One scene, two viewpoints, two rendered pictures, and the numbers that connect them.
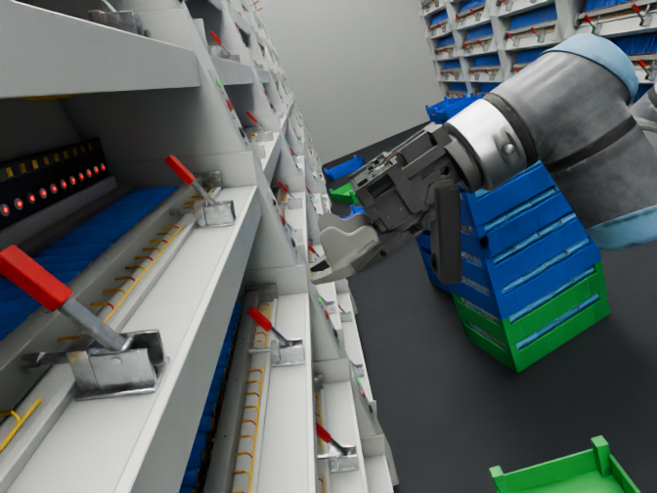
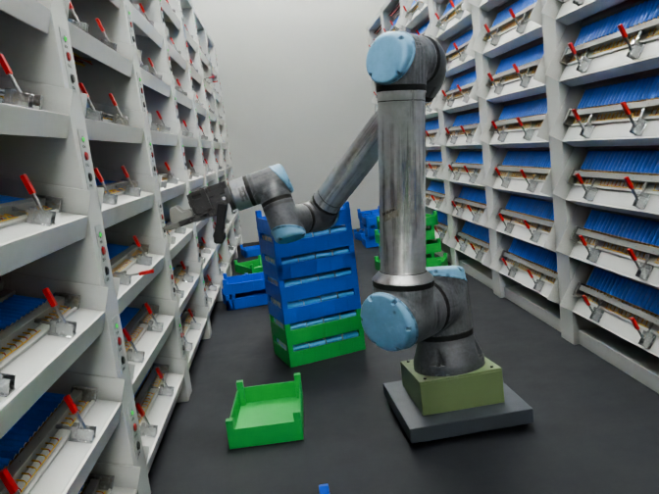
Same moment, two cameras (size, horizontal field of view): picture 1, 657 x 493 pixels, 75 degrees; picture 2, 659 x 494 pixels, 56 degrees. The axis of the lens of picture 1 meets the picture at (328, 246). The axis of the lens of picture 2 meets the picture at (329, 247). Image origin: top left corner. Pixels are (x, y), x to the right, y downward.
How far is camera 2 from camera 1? 1.37 m
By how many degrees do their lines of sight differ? 15
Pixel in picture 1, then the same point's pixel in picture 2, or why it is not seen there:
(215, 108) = (145, 154)
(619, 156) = (277, 205)
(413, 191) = (207, 200)
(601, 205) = (272, 222)
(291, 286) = (156, 249)
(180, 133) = (126, 160)
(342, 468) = (153, 329)
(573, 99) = (266, 182)
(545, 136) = (256, 193)
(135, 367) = (112, 198)
